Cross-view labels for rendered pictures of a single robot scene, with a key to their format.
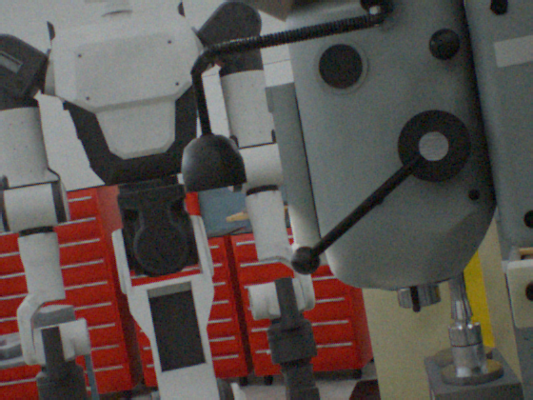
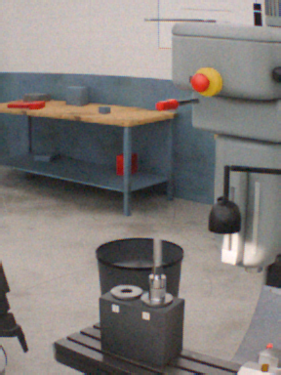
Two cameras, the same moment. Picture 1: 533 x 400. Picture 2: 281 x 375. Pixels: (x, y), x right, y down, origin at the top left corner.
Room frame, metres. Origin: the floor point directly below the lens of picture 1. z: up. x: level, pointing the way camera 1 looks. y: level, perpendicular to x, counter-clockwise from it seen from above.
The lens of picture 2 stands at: (0.62, 1.40, 1.90)
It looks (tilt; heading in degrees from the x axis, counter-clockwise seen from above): 15 degrees down; 295
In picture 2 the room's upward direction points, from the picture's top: straight up
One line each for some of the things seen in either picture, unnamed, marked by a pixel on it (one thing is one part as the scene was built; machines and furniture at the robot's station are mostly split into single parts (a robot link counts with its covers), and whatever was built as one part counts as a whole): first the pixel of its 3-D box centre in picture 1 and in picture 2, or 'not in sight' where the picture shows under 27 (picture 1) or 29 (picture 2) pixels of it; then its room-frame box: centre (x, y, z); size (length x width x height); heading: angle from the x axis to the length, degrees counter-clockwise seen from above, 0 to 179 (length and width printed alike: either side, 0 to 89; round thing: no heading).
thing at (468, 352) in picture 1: (467, 348); (157, 288); (1.33, -0.26, 1.14); 0.05 x 0.05 x 0.06
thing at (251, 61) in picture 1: (235, 42); not in sight; (1.84, 0.00, 1.70); 0.12 x 0.09 x 0.14; 8
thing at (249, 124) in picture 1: (251, 130); not in sight; (1.81, 0.00, 1.52); 0.13 x 0.12 x 0.22; 98
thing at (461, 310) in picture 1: (457, 286); (157, 258); (1.33, -0.26, 1.24); 0.03 x 0.03 x 0.11
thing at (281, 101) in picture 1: (300, 174); (235, 217); (1.05, -0.05, 1.44); 0.04 x 0.04 x 0.21; 76
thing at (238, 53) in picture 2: not in sight; (261, 57); (1.02, -0.17, 1.81); 0.47 x 0.26 x 0.16; 76
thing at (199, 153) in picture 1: (211, 161); (224, 215); (1.05, 0.05, 1.48); 0.07 x 0.07 x 0.06
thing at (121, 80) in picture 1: (131, 95); not in sight; (1.83, 0.22, 1.63); 0.34 x 0.30 x 0.36; 98
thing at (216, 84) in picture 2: not in sight; (208, 81); (1.08, 0.07, 1.76); 0.06 x 0.02 x 0.06; 166
